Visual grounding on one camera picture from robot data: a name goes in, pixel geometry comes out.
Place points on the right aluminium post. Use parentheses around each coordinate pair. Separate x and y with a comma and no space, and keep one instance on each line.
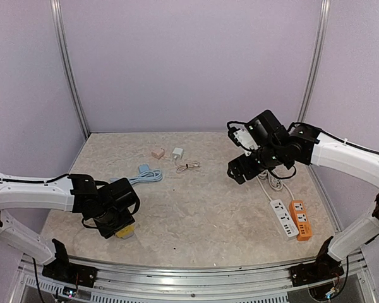
(315,60)

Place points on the orange power strip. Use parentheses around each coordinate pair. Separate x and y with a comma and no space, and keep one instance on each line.
(298,214)

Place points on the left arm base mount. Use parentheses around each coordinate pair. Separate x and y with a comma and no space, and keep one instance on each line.
(61,269)

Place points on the white power strip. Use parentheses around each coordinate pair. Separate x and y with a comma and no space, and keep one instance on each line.
(283,220)

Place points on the white usb charger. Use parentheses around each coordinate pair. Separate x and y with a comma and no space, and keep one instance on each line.
(177,153)

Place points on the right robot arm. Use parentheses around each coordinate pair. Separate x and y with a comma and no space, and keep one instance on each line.
(267,144)

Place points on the aluminium front rail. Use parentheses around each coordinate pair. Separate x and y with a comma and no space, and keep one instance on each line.
(134,283)

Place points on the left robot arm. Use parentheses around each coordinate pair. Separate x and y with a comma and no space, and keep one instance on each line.
(110,205)

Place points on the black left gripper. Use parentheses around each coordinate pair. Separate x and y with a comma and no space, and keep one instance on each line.
(126,220)

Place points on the aluminium post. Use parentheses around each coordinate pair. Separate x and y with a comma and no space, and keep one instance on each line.
(57,17)
(315,60)

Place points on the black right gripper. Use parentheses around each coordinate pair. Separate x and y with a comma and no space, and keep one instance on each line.
(237,168)

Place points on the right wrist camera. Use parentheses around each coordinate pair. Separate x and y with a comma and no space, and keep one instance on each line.
(241,138)

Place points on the pink plug adapter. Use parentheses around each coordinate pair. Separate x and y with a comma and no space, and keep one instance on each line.
(158,153)

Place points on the left aluminium post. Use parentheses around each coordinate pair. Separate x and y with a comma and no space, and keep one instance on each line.
(57,17)

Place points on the yellow cube socket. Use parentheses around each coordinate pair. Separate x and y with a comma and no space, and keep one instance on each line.
(126,232)

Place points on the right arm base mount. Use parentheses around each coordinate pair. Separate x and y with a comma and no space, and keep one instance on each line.
(323,268)

